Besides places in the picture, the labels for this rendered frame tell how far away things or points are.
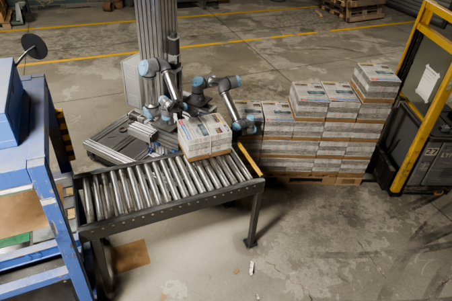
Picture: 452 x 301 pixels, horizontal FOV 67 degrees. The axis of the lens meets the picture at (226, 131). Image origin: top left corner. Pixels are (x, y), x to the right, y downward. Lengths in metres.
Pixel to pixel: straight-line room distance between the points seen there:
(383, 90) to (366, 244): 1.42
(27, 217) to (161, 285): 1.15
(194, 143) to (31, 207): 1.18
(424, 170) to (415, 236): 0.66
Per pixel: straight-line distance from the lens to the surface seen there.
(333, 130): 3.45
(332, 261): 3.32
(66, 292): 2.71
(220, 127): 2.73
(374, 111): 3.46
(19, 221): 2.61
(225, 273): 3.06
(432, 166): 4.01
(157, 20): 2.93
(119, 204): 2.49
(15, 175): 1.79
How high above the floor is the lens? 2.63
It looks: 36 degrees down
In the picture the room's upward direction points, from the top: 4 degrees clockwise
